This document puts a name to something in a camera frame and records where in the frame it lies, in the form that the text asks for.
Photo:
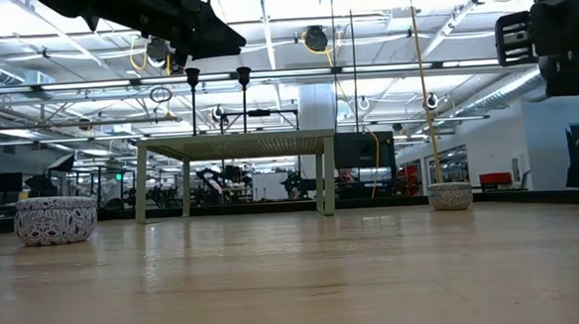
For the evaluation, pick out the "tall black candle stick holder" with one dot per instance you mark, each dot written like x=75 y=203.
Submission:
x=244 y=76
x=192 y=78

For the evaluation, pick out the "red chair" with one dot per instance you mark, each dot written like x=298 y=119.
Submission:
x=495 y=178

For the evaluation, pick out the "black table edge rail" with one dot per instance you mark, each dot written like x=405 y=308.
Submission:
x=519 y=197

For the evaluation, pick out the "black box monitor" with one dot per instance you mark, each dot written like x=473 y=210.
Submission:
x=363 y=150

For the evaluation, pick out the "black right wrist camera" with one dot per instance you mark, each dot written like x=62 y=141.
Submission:
x=514 y=38

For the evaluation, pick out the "small white riser shelf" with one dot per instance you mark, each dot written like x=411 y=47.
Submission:
x=249 y=144

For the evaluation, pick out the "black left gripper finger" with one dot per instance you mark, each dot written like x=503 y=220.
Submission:
x=216 y=37

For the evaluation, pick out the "black background monitor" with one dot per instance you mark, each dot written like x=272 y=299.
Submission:
x=3 y=183

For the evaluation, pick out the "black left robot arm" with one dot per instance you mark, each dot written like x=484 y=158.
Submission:
x=63 y=2

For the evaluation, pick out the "patterned white bowl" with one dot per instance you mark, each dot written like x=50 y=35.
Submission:
x=54 y=221

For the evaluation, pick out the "black overhead camera frame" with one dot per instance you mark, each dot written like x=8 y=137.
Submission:
x=259 y=113

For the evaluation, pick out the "white speckled round tin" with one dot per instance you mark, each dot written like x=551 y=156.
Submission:
x=450 y=196

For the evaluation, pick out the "black background robot arm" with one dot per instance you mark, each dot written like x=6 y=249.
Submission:
x=295 y=184
x=216 y=178

